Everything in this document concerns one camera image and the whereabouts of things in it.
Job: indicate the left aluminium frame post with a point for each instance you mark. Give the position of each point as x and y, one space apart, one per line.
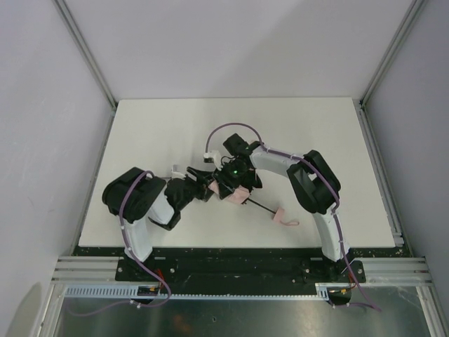
80 42

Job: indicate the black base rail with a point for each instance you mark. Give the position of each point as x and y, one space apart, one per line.
257 271

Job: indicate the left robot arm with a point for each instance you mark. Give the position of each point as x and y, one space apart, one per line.
139 198

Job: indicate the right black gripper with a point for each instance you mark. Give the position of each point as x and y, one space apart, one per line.
231 189

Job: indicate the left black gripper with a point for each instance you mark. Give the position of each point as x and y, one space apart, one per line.
202 184

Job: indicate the aluminium frame post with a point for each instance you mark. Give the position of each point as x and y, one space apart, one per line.
403 31
80 42

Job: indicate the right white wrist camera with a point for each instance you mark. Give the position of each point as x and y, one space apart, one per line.
212 156

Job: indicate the right aluminium frame post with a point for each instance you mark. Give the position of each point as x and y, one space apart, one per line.
403 31

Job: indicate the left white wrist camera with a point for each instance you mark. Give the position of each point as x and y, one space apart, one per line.
176 173

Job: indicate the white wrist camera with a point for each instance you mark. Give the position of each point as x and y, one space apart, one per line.
212 156
176 173

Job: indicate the white slotted cable duct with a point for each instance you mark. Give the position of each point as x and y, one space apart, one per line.
143 292

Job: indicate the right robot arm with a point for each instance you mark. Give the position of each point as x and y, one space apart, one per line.
314 184

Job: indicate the pink folding umbrella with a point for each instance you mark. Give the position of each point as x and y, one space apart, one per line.
241 195

